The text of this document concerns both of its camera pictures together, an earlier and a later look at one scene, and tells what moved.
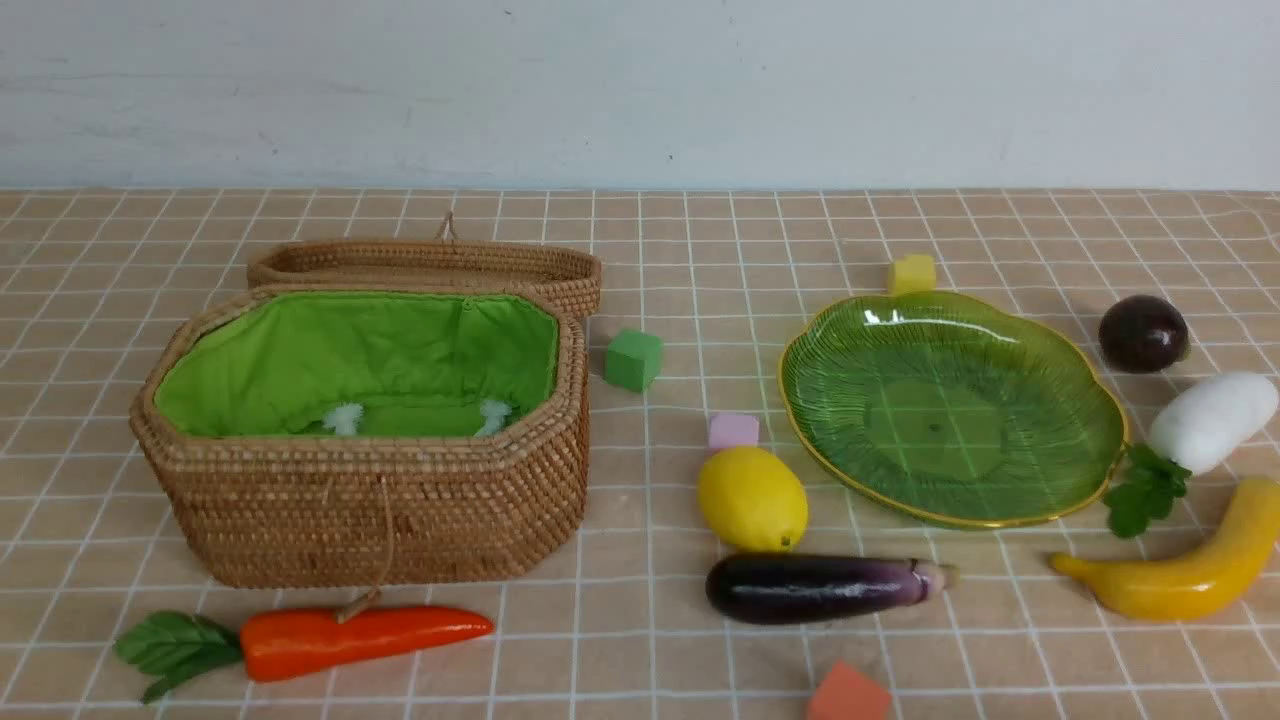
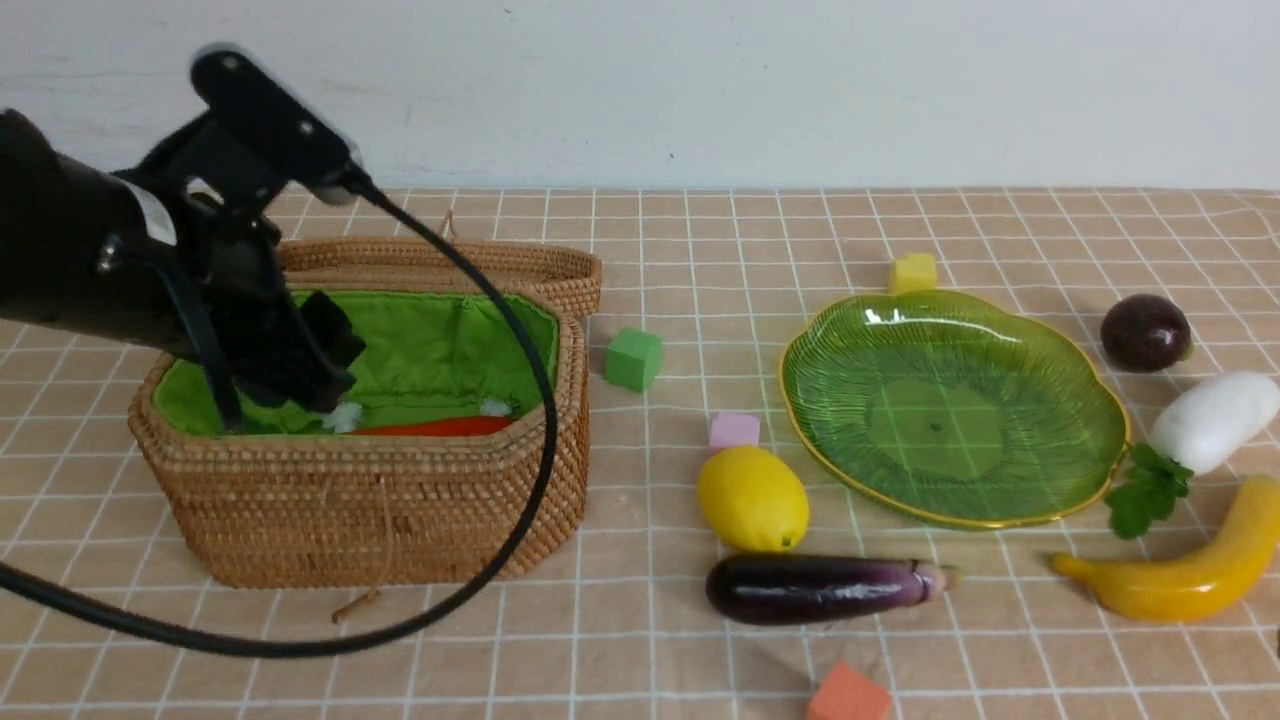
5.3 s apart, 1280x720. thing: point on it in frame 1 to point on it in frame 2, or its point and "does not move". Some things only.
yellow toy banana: [1210, 574] does not move
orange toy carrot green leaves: [173, 648] to [456, 426]
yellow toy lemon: [753, 499] does not move
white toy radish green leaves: [1195, 427] does not move
